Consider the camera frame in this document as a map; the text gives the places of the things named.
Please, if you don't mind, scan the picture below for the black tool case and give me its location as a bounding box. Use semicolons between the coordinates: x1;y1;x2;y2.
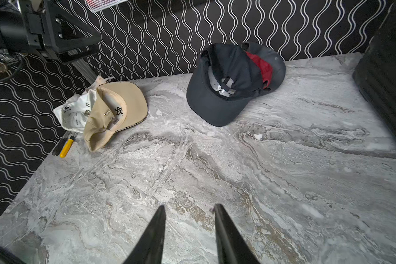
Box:
353;1;396;139

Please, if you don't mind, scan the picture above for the cream cap with text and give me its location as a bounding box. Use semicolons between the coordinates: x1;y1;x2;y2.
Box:
85;76;115;92

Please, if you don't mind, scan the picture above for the grey and red cap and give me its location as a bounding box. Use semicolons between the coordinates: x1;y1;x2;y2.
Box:
241;42;286;96

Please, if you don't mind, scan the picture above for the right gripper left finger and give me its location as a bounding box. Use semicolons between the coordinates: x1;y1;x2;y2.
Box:
124;205;166;264

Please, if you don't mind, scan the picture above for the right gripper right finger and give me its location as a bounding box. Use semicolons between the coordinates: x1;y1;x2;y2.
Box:
213;203;260;264

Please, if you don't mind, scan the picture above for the white cap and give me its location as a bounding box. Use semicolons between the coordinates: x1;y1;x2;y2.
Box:
53;90;97;134

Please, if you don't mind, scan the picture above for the aluminium frame post left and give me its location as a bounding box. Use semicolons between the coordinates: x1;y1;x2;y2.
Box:
71;59;97;85

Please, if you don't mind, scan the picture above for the dark navy cap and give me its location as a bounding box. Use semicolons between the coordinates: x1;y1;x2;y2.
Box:
187;44;263;127

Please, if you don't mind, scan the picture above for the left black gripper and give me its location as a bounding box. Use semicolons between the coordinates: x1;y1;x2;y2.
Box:
17;1;101;64

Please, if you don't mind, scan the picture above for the tan cap with logo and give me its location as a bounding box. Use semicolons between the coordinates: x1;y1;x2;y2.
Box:
83;82;148;152

